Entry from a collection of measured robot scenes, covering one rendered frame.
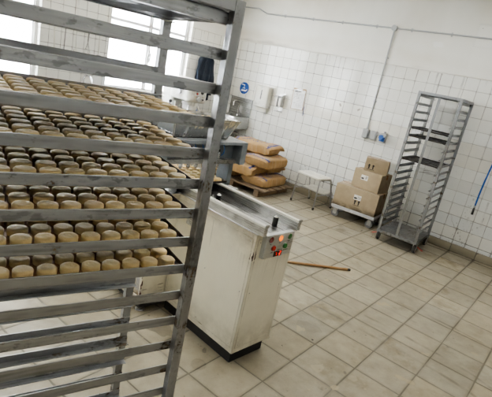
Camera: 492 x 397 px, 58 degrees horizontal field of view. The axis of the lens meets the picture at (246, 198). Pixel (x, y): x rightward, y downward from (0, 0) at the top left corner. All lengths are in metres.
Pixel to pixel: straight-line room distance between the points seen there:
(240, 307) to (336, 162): 4.39
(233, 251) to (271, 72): 5.13
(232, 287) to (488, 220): 4.11
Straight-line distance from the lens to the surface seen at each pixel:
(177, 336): 1.46
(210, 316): 2.76
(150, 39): 1.14
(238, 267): 2.50
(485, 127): 6.02
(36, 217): 1.17
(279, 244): 2.49
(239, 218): 2.46
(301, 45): 7.10
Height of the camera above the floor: 1.66
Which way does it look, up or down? 16 degrees down
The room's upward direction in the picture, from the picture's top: 12 degrees clockwise
